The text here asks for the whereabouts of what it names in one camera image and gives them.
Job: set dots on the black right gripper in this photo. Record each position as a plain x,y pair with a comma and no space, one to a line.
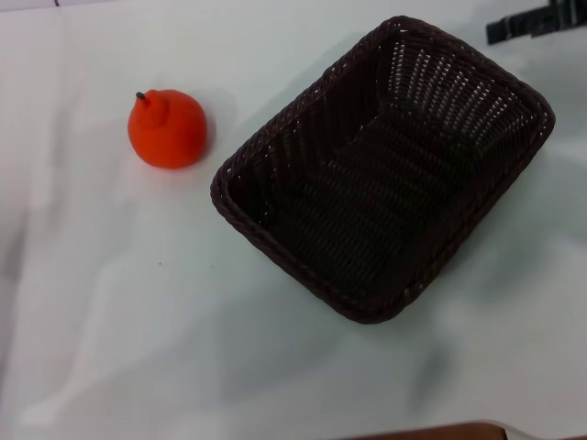
566,16

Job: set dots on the dark brown woven basket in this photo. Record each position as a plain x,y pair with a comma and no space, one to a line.
385,206

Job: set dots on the orange toy fruit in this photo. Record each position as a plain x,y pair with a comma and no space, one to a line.
167,133

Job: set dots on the brown board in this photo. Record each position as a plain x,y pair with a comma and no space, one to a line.
426,433

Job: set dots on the white tablecloth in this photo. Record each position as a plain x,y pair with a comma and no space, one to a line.
114,321

